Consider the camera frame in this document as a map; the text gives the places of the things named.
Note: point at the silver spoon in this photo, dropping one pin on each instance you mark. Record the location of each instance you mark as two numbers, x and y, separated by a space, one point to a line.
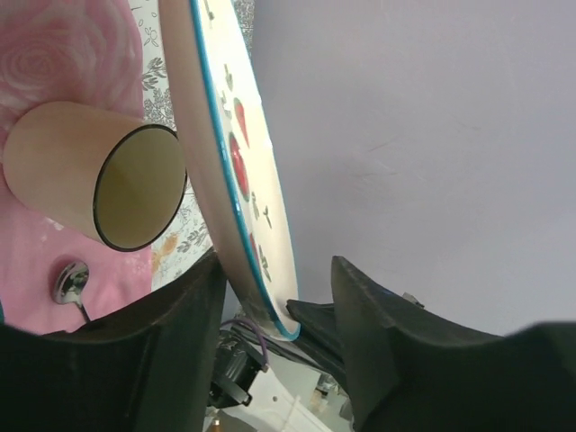
69 285

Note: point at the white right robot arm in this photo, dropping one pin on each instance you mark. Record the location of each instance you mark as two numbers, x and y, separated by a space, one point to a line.
245 386

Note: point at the beige enamel mug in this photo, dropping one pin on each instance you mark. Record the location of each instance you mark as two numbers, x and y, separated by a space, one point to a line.
112 177

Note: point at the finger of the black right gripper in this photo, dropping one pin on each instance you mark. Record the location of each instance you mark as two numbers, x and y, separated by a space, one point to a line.
319 337

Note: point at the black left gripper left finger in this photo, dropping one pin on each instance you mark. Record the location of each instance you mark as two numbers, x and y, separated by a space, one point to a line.
145 367

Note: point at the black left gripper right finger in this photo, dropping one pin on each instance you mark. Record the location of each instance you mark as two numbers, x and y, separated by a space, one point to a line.
408 369

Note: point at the pink satin placemat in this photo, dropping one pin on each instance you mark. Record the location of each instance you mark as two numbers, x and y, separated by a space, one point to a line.
70 90

